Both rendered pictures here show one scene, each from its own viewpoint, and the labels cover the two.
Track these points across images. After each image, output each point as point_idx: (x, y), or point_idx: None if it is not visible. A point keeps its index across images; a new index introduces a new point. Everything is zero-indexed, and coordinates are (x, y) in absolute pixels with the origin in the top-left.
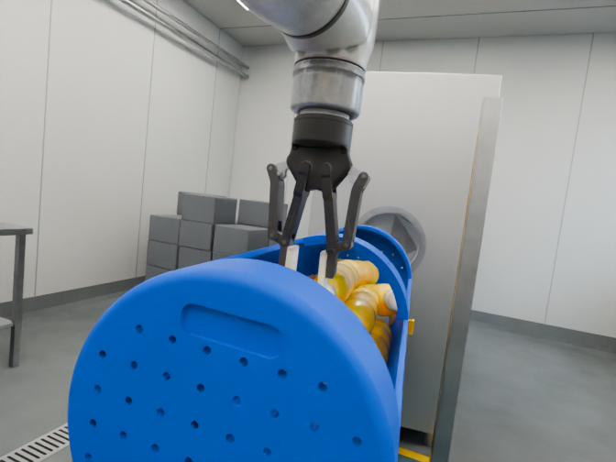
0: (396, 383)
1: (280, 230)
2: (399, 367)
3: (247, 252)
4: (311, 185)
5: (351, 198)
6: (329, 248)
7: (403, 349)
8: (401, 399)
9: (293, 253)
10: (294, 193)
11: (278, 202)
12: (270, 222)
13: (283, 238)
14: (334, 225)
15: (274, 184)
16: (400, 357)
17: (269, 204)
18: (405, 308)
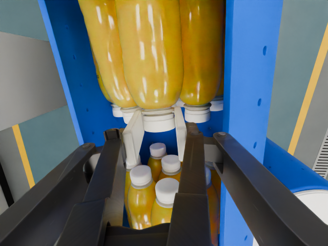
0: (61, 66)
1: (218, 164)
2: (70, 99)
3: (230, 65)
4: (151, 236)
5: (20, 215)
6: (115, 137)
7: (78, 136)
8: (49, 38)
9: (176, 133)
10: (202, 194)
11: (244, 176)
12: (235, 146)
13: (197, 135)
14: (98, 162)
15: (297, 215)
16: (76, 120)
17: (265, 167)
18: None
